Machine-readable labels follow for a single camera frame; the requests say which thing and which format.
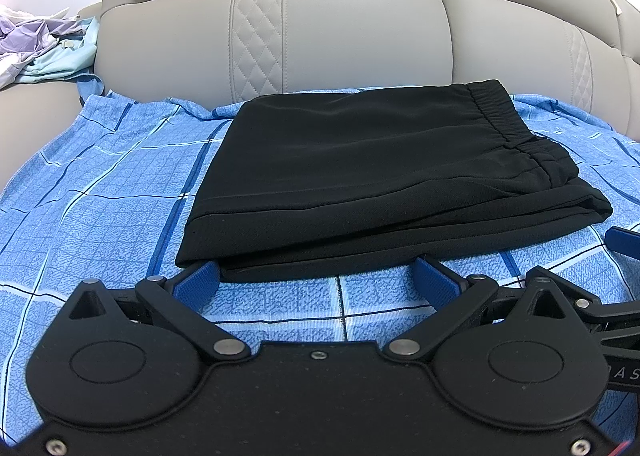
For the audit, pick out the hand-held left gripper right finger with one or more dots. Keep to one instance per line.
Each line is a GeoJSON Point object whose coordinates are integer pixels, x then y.
{"type": "Point", "coordinates": [436, 278]}

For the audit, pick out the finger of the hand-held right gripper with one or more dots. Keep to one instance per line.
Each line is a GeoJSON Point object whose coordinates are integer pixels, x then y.
{"type": "Point", "coordinates": [622, 240]}
{"type": "Point", "coordinates": [582, 303]}

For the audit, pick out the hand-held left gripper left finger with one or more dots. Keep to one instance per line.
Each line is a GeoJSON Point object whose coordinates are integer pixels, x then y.
{"type": "Point", "coordinates": [197, 280]}

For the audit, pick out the black pants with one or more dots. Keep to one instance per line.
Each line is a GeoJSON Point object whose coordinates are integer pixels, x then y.
{"type": "Point", "coordinates": [350, 161]}

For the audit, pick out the blue checked bed sheet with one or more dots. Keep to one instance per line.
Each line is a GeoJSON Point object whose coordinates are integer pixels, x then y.
{"type": "Point", "coordinates": [100, 211]}

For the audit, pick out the white headboard tag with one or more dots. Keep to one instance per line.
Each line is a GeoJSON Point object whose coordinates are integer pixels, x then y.
{"type": "Point", "coordinates": [616, 0]}

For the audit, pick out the light teal garment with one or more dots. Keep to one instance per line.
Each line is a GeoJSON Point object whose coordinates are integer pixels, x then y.
{"type": "Point", "coordinates": [65, 59]}

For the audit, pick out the grey upholstered headboard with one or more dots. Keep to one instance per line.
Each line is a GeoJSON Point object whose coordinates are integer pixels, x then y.
{"type": "Point", "coordinates": [360, 26]}

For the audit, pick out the lavender white crumpled clothes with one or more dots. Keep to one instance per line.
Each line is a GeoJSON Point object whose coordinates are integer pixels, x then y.
{"type": "Point", "coordinates": [25, 36]}

